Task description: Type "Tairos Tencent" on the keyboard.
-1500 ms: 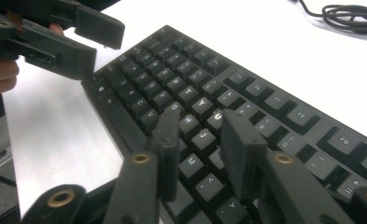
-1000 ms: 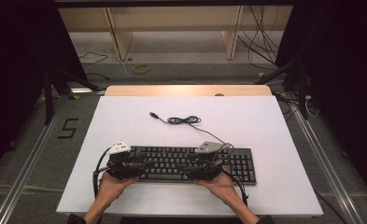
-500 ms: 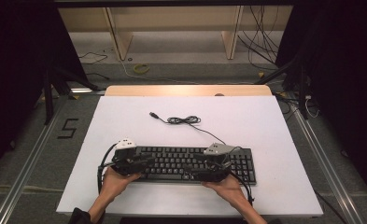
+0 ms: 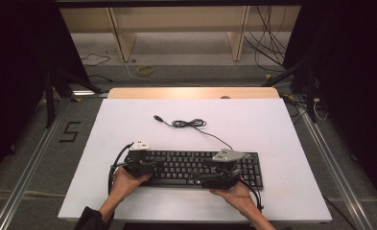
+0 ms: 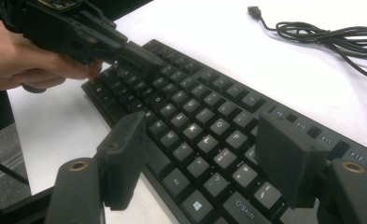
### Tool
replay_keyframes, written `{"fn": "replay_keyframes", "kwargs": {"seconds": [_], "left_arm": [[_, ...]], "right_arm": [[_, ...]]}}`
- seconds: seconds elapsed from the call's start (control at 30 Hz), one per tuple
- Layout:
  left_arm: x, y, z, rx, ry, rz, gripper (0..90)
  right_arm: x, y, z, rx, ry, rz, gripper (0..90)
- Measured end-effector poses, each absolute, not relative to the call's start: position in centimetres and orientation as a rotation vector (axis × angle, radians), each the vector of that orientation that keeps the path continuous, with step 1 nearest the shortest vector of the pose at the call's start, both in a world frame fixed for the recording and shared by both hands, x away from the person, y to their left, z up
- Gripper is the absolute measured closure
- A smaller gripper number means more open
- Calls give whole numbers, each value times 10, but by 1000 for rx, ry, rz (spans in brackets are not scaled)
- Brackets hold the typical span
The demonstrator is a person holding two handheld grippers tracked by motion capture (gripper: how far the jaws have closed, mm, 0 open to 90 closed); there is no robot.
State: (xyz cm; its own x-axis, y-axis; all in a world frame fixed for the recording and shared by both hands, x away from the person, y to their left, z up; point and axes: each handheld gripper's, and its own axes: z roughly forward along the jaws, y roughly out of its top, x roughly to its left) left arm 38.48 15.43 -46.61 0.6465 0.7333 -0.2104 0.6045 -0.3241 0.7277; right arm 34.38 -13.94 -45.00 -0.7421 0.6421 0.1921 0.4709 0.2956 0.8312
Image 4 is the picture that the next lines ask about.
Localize left hand-held gripper cable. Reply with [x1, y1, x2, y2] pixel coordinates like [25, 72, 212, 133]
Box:
[107, 142, 134, 196]

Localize black metal stand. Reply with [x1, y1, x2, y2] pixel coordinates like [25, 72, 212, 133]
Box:
[43, 68, 105, 128]
[261, 60, 318, 124]

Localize yellow tape roll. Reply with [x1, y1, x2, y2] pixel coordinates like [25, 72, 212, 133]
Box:
[136, 64, 155, 77]

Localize person's left hand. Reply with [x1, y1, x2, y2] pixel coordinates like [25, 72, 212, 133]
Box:
[110, 167, 152, 205]

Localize light wooden shelf unit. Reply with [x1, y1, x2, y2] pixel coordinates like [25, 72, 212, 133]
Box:
[59, 5, 302, 63]

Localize black keyboard cable with plug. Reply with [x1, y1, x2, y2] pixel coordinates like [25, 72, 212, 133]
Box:
[153, 114, 235, 153]

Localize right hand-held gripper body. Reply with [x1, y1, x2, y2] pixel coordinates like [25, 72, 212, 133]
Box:
[199, 149, 247, 190]

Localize person's right hand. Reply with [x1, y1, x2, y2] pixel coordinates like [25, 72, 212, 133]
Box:
[209, 181, 257, 214]

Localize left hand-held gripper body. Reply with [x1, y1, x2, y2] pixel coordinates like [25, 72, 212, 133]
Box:
[123, 138, 155, 177]

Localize thin black floor cable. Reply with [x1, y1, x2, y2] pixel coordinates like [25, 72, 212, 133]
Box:
[80, 52, 112, 67]

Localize person's dark left sleeve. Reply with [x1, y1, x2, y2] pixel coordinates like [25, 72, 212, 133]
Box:
[74, 205, 114, 230]

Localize long metal floor rail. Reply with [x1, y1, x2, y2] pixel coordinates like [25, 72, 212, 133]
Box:
[295, 102, 375, 230]
[0, 95, 73, 230]

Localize black curtain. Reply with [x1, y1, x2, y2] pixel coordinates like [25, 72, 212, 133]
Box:
[281, 0, 377, 203]
[0, 0, 91, 188]

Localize short silver metal bar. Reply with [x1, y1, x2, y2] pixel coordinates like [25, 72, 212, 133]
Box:
[72, 90, 109, 98]

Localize bundle of black cables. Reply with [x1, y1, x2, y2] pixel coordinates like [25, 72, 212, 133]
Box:
[243, 5, 290, 73]

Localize white table cover sheet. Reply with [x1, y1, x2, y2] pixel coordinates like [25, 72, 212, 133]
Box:
[57, 98, 333, 223]

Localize black keyboard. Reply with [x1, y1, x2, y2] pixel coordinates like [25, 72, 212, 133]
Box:
[130, 149, 265, 191]

